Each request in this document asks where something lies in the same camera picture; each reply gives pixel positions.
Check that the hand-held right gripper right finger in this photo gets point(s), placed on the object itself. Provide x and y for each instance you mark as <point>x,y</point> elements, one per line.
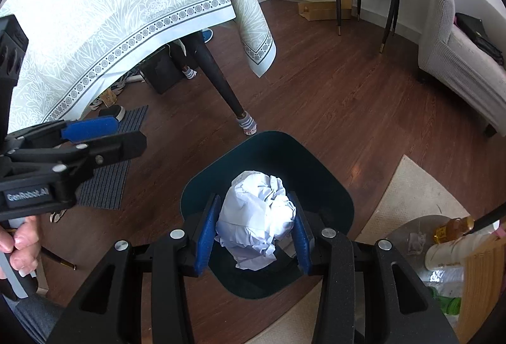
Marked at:
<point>302,243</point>

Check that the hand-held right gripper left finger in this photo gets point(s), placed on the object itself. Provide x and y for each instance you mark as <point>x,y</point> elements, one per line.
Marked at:
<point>207,235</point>

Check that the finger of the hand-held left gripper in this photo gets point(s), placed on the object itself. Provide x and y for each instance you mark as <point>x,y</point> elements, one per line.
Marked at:
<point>91,129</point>
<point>118,146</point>

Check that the paper ball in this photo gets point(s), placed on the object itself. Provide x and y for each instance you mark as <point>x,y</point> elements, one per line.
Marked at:
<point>253,217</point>

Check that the dark teal trash bin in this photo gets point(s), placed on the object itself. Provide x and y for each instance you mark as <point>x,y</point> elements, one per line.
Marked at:
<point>276,154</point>

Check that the person's left hand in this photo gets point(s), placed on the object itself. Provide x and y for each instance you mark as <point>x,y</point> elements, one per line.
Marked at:
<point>21,243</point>

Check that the black shoe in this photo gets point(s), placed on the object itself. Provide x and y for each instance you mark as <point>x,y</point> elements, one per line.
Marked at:
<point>114,113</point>

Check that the patterned sandal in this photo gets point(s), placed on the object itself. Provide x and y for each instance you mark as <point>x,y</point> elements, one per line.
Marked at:
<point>58,216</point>

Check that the beige sneaker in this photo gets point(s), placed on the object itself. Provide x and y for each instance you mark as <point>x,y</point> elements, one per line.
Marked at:
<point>104,99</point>

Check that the grey striped doormat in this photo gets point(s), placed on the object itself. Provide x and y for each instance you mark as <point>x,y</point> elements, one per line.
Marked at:
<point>106,186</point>

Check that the black chair leg gold tip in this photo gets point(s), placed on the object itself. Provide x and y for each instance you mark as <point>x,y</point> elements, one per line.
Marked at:
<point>59,259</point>

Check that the grey sneaker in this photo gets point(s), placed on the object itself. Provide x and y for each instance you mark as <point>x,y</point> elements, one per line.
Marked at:
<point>132,76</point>

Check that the black storage box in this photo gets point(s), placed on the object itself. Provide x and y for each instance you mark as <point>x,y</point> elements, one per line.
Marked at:
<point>162,69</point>

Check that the striped table leg sock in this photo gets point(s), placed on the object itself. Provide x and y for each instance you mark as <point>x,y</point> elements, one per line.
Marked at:
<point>248,124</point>
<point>189,72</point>

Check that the round glass side table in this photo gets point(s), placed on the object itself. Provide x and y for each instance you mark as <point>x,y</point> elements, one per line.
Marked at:
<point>407,233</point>

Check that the black table leg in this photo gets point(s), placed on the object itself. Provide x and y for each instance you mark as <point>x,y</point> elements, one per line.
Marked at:
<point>180,57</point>
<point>213,67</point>

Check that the beige rug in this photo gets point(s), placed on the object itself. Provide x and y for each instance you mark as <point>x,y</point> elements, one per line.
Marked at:
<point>403,190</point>

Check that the patterned white tablecloth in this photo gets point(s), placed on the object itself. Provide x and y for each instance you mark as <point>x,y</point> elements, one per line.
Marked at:
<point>99,12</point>

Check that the grey trouser leg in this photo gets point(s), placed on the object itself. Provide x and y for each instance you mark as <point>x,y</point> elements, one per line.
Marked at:
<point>39,322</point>

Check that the blue shoe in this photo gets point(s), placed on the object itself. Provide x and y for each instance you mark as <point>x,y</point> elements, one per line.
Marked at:
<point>207,35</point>

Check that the white plastic bottle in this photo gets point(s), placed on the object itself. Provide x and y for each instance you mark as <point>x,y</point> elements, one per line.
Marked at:
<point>454,253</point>

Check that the amber liquid bottle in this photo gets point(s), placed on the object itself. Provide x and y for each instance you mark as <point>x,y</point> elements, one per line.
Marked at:
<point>454,229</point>

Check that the green bottle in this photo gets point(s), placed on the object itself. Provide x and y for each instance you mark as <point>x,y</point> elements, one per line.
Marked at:
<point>446,302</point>

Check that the wooden table shelf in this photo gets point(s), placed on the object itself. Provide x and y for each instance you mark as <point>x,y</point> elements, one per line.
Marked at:
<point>480,288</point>

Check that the pink cloth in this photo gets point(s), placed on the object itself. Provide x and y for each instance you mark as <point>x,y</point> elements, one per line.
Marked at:
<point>502,229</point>

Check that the cardboard box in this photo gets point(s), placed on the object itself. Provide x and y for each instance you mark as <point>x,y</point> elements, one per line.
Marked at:
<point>320,10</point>

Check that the grey sofa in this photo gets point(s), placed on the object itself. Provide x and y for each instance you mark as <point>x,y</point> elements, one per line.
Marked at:
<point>442,43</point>

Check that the dark handbag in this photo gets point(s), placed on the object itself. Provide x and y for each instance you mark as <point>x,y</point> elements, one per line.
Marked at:
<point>490,49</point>

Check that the black laptop bag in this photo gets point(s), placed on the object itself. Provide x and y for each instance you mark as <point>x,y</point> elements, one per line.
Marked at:
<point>470,26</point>

